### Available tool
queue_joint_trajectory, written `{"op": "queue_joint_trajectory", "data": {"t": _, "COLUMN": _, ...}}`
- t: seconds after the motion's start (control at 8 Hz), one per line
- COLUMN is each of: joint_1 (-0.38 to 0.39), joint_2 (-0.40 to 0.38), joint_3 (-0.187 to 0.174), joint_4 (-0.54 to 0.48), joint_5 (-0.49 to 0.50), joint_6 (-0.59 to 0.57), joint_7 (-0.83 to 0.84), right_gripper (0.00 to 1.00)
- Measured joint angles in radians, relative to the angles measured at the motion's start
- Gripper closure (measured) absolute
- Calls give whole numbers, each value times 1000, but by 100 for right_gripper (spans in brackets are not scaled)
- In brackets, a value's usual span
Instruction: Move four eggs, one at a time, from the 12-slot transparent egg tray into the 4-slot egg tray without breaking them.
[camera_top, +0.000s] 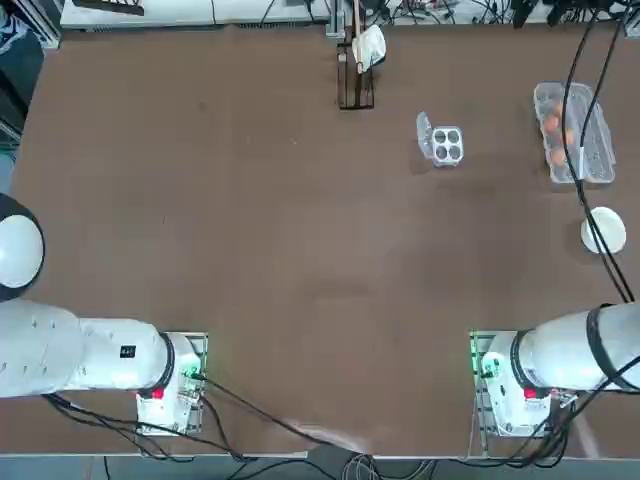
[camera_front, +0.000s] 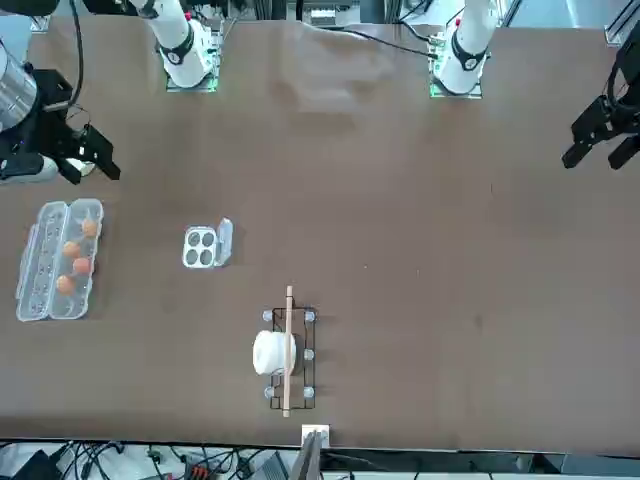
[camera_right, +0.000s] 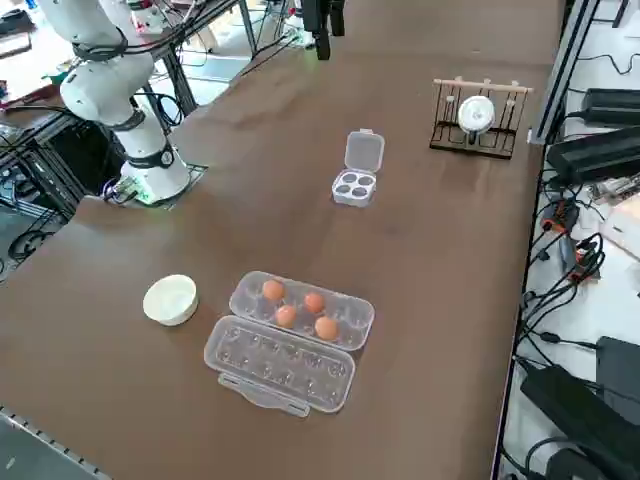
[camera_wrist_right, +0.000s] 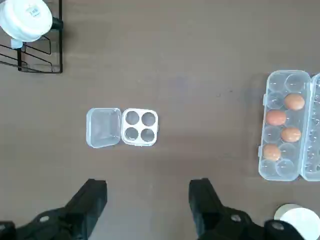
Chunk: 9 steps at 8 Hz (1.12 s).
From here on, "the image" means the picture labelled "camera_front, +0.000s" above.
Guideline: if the black table cable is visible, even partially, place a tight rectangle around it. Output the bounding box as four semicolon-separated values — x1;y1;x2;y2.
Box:
294;19;435;56

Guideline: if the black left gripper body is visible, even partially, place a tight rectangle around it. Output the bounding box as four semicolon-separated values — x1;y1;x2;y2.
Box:
605;34;640;137

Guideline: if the small four-slot egg tray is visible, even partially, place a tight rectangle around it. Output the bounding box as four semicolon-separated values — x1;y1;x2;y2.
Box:
181;216;235;270

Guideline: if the black wrist cable bundle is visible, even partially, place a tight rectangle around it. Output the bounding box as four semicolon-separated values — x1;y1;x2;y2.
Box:
63;0;94;132

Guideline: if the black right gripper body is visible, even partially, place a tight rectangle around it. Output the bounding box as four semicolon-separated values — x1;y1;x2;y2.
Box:
0;67;89;174

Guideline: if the transparent twelve-slot egg tray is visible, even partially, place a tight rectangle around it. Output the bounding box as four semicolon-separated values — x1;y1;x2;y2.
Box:
15;198;105;323

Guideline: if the black wire cup rack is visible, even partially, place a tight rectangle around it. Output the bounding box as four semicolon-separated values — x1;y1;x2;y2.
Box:
261;303;320;413

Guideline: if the silver aluminium frame post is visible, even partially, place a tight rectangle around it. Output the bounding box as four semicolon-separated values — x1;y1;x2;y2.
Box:
301;423;331;480

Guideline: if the white cup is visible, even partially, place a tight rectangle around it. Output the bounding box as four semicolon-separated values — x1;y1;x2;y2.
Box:
251;329;299;377

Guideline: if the white bowl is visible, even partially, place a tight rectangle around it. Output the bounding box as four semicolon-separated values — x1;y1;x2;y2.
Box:
29;149;95;186

